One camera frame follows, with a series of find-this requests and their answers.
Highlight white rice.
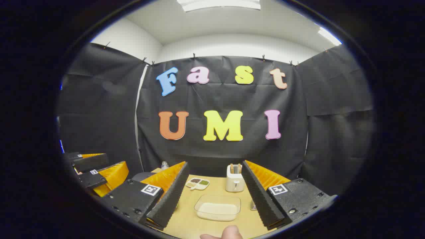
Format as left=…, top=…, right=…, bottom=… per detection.
left=198, top=202, right=239, bottom=219

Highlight dark grey rice cooker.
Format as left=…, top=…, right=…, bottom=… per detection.
left=132, top=172, right=156, bottom=182

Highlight white toaster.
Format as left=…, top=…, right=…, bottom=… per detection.
left=226, top=164, right=245, bottom=193

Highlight ceiling light panel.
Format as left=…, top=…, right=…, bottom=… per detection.
left=318, top=27, right=342, bottom=46

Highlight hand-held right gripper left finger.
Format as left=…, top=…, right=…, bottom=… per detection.
left=100, top=161, right=190, bottom=231

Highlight clear plastic rice container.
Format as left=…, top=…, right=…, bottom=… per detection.
left=194, top=195, right=241, bottom=222

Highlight black backdrop cloth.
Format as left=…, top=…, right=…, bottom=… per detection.
left=57, top=42, right=375, bottom=196

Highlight white divided dish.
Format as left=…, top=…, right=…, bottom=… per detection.
left=185, top=178, right=210, bottom=191

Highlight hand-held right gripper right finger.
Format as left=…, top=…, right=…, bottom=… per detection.
left=241, top=160, right=338, bottom=231

